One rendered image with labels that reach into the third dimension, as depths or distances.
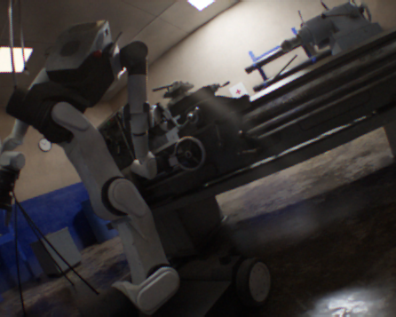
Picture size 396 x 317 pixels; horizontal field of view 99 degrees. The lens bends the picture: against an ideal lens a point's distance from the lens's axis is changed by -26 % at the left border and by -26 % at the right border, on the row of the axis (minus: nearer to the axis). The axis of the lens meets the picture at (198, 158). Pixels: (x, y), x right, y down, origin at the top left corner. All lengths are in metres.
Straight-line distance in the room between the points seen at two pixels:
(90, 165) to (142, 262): 0.38
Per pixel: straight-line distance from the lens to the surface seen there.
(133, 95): 0.97
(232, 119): 1.26
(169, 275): 0.85
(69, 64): 0.90
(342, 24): 1.62
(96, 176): 0.81
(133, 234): 0.83
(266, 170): 1.25
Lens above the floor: 0.62
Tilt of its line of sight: 1 degrees up
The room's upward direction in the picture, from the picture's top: 25 degrees counter-clockwise
